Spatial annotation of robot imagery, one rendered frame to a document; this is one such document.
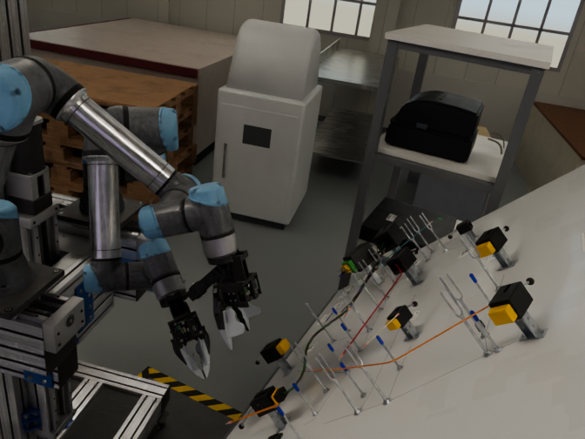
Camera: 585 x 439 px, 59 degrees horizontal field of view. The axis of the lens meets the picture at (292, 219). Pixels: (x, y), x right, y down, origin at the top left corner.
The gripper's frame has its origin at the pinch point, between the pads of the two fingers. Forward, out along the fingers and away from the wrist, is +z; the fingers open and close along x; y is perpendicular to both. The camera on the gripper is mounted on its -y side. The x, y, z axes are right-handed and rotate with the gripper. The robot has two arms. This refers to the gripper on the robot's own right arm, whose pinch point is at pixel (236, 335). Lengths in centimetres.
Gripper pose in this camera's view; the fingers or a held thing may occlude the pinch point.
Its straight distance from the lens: 122.0
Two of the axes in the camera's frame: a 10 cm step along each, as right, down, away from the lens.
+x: 3.5, -3.0, 8.9
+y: 9.1, -1.0, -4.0
